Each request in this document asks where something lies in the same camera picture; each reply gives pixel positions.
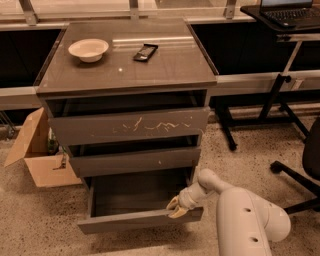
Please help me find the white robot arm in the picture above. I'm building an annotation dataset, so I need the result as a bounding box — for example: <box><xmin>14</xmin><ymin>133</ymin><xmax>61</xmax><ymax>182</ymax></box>
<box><xmin>166</xmin><ymin>169</ymin><xmax>291</xmax><ymax>256</ymax></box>

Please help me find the green bottle in box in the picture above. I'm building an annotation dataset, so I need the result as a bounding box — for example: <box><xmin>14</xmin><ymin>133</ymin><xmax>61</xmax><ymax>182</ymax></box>
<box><xmin>47</xmin><ymin>129</ymin><xmax>59</xmax><ymax>155</ymax></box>

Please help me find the black office chair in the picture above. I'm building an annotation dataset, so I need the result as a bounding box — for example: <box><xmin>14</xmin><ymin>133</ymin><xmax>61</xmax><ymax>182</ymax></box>
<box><xmin>270</xmin><ymin>118</ymin><xmax>320</xmax><ymax>214</ymax></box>

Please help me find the black laptop stand table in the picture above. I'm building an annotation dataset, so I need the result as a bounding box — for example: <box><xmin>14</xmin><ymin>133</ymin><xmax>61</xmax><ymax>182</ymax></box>
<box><xmin>215</xmin><ymin>5</ymin><xmax>320</xmax><ymax>151</ymax></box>

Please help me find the grey top drawer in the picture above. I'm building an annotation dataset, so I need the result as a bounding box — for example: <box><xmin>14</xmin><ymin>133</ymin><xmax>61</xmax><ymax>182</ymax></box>
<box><xmin>49</xmin><ymin>107</ymin><xmax>209</xmax><ymax>146</ymax></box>

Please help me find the open cardboard box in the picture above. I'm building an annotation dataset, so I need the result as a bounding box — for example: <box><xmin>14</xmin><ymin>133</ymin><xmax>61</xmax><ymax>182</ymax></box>
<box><xmin>4</xmin><ymin>108</ymin><xmax>81</xmax><ymax>187</ymax></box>

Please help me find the black snack packet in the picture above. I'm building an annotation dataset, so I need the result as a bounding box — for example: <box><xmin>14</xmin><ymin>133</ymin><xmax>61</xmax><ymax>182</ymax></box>
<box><xmin>133</xmin><ymin>44</ymin><xmax>158</xmax><ymax>62</ymax></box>

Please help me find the grey drawer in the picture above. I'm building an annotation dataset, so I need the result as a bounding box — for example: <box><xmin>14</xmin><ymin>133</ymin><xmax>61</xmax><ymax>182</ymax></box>
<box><xmin>49</xmin><ymin>107</ymin><xmax>209</xmax><ymax>146</ymax></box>
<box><xmin>70</xmin><ymin>147</ymin><xmax>201</xmax><ymax>177</ymax></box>
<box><xmin>78</xmin><ymin>167</ymin><xmax>203</xmax><ymax>234</ymax></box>

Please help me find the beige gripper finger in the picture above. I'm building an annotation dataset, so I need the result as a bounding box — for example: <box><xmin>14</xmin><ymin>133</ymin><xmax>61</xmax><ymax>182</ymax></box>
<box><xmin>166</xmin><ymin>196</ymin><xmax>179</xmax><ymax>210</ymax></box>
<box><xmin>168</xmin><ymin>206</ymin><xmax>188</xmax><ymax>219</ymax></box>

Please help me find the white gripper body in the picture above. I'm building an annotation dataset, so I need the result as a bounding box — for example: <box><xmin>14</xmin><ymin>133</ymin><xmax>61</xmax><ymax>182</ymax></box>
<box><xmin>178</xmin><ymin>182</ymin><xmax>214</xmax><ymax>210</ymax></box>

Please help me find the grey middle drawer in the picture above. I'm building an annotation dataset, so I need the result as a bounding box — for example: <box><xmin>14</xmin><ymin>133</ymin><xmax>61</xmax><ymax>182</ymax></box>
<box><xmin>70</xmin><ymin>147</ymin><xmax>201</xmax><ymax>177</ymax></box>

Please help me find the white bowl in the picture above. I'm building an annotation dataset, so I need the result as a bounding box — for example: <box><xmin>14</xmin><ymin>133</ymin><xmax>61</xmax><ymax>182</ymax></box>
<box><xmin>68</xmin><ymin>39</ymin><xmax>109</xmax><ymax>63</ymax></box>

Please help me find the grey drawer cabinet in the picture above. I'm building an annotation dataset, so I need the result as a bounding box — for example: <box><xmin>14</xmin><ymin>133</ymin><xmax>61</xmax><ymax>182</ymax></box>
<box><xmin>34</xmin><ymin>18</ymin><xmax>220</xmax><ymax>188</ymax></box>

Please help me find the black laptop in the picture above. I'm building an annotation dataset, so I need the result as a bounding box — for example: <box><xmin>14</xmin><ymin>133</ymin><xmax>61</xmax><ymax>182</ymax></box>
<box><xmin>259</xmin><ymin>0</ymin><xmax>320</xmax><ymax>28</ymax></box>

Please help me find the grey bottom drawer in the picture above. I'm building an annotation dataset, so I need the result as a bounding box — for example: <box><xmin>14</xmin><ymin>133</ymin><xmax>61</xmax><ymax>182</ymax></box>
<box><xmin>78</xmin><ymin>167</ymin><xmax>203</xmax><ymax>234</ymax></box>

